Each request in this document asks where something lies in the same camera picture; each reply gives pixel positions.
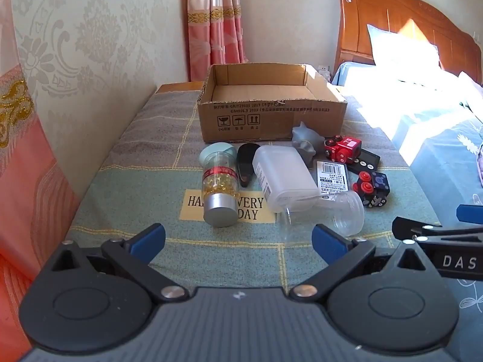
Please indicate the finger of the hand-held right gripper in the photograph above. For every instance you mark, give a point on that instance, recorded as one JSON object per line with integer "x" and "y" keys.
{"x": 469, "y": 212}
{"x": 445, "y": 230}

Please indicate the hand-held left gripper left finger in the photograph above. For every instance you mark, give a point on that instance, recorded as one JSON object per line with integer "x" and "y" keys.
{"x": 147, "y": 239}

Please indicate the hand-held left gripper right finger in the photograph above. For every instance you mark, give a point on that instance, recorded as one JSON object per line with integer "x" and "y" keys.
{"x": 329, "y": 242}

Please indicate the clear plastic jar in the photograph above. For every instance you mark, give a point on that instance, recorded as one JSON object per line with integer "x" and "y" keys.
{"x": 347, "y": 211}

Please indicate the clear plastic card case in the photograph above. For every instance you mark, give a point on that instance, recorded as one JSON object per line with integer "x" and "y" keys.
{"x": 332, "y": 177}

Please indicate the translucent white plastic container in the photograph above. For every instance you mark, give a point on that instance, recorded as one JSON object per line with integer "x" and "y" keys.
{"x": 283, "y": 177}

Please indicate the glass bottle silver cap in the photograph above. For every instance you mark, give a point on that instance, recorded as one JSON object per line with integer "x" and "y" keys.
{"x": 220, "y": 192}

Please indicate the black digital timer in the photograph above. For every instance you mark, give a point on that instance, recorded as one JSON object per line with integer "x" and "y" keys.
{"x": 368, "y": 160}

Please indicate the grey cat toy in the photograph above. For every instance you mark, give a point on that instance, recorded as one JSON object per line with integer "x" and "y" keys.
{"x": 305, "y": 143}

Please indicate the mint green round lid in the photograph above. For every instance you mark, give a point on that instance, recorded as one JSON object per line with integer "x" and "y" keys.
{"x": 211, "y": 150}

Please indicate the black oval case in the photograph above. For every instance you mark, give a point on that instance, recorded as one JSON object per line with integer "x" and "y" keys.
{"x": 247, "y": 162}

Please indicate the brown cardboard box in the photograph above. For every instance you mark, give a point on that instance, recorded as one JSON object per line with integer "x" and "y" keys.
{"x": 264, "y": 117}

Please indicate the checked tablecloth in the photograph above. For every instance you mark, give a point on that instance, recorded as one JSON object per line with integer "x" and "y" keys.
{"x": 151, "y": 181}

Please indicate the pink curtain gold band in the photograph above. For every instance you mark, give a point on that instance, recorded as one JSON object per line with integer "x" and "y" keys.
{"x": 22, "y": 181}
{"x": 215, "y": 26}

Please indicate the wooden bedside table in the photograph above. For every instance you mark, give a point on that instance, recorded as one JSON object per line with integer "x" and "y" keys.
{"x": 177, "y": 87}

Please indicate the white pillow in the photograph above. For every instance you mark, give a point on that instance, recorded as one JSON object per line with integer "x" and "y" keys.
{"x": 400, "y": 49}

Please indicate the wooden bed headboard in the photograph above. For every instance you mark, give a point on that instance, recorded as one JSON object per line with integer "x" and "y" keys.
{"x": 400, "y": 19}

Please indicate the white wall socket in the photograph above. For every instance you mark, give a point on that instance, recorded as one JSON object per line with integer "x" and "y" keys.
{"x": 323, "y": 70}

